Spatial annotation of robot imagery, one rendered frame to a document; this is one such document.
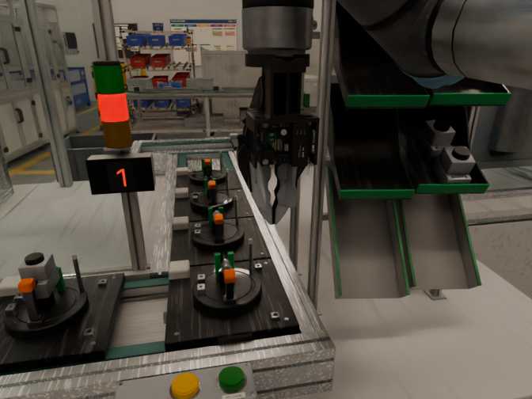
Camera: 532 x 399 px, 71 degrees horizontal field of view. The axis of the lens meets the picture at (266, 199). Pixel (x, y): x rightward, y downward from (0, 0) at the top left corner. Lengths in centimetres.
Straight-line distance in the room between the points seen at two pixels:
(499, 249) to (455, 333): 89
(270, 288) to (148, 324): 26
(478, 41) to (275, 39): 18
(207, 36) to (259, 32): 1082
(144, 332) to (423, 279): 57
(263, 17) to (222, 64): 760
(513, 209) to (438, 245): 90
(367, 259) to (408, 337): 21
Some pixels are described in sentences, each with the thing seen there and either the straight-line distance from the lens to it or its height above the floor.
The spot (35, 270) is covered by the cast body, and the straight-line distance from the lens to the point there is 78.
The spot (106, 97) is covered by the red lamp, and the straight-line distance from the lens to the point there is 76.
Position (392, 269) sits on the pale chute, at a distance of 80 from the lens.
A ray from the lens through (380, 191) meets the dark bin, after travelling 68.
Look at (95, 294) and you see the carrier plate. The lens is 87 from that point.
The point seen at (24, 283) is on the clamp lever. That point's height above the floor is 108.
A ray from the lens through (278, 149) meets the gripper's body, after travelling 41.
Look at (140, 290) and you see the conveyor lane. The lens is 90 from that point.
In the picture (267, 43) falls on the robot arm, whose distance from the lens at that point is 40.
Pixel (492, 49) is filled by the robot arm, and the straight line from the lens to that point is 32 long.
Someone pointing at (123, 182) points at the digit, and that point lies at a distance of 79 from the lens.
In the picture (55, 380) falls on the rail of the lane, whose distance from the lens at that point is 74.
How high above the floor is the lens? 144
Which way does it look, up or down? 22 degrees down
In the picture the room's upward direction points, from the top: straight up
